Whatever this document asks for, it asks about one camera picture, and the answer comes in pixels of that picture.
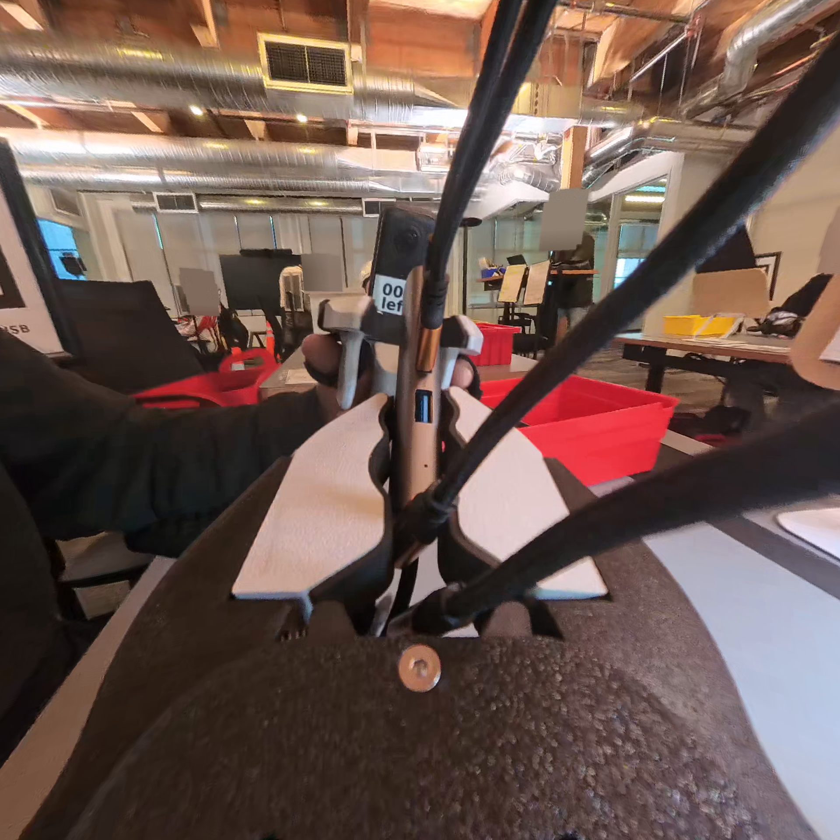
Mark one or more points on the black screen on stand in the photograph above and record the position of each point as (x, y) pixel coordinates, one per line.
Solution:
(256, 282)

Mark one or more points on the yellow plastic bin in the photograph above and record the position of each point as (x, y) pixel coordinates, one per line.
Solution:
(695, 325)

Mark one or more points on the ceiling air vent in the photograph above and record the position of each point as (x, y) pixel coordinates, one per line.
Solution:
(305, 62)

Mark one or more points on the person's left hand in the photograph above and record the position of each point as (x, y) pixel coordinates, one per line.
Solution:
(321, 354)

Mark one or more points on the grey slim USB hub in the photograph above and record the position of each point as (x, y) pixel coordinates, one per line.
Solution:
(413, 446)

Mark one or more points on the orange traffic cone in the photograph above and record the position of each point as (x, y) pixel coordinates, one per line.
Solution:
(270, 334)

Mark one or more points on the person's black jacket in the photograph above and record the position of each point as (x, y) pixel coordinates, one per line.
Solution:
(26, 590)

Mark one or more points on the person's left forearm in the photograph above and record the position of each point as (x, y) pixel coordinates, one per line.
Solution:
(131, 446)

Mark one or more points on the printed display board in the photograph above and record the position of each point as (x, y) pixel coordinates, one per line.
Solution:
(512, 283)
(537, 282)

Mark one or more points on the wooden background table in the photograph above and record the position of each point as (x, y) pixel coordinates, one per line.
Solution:
(709, 344)

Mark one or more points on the cardboard and black panel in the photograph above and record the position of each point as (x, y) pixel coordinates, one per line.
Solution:
(728, 289)

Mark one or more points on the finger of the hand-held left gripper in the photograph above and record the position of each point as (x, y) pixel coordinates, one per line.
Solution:
(463, 334)
(351, 312)

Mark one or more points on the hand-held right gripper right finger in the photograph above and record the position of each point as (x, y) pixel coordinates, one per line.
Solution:
(518, 505)

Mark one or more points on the black tape strip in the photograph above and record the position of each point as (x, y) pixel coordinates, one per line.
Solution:
(787, 558)

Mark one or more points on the black mesh chair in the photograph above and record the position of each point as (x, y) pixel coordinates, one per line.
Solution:
(131, 334)

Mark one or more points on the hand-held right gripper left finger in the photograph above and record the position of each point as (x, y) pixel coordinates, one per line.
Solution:
(315, 518)

